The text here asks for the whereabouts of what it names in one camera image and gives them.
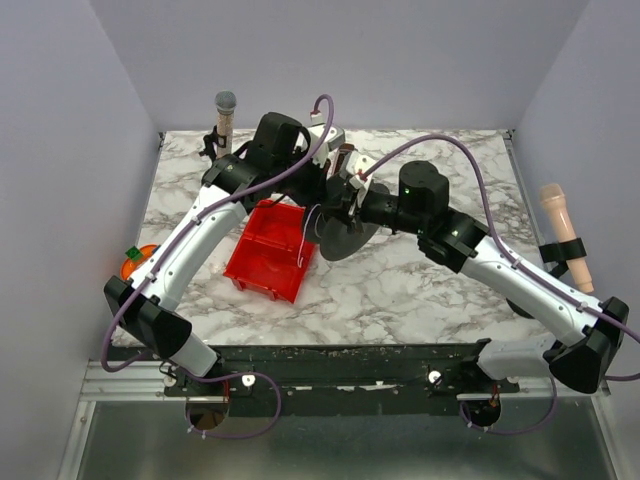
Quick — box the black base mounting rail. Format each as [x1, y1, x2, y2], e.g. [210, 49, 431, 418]
[102, 337, 521, 419]

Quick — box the thin white cable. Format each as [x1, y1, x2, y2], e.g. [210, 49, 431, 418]
[297, 204, 321, 267]

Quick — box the brown wooden metronome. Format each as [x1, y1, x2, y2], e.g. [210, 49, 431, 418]
[330, 143, 355, 178]

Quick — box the orange toy with green top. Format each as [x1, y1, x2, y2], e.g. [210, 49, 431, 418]
[120, 244, 159, 280]

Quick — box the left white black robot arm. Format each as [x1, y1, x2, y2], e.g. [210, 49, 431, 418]
[104, 110, 338, 378]

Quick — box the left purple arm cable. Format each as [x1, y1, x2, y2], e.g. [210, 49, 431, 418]
[101, 93, 336, 441]

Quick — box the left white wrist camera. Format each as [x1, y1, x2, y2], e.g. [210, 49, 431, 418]
[307, 124, 346, 166]

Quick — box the beige toy microphone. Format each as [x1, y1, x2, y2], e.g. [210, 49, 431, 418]
[539, 184, 594, 293]

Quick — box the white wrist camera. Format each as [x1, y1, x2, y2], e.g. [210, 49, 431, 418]
[307, 124, 346, 166]
[345, 150, 374, 192]

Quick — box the aluminium frame rail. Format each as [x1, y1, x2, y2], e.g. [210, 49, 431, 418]
[54, 127, 621, 480]

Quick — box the red plastic bin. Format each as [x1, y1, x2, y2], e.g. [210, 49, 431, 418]
[224, 200, 316, 303]

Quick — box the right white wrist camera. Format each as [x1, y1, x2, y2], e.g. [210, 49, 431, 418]
[345, 150, 374, 192]

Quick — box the black perforated cable spool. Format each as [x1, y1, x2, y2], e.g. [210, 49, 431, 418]
[301, 207, 380, 262]

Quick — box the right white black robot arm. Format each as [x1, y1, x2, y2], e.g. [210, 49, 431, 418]
[319, 161, 629, 394]

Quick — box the glitter grey-head microphone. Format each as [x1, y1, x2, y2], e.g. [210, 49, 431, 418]
[215, 90, 237, 158]

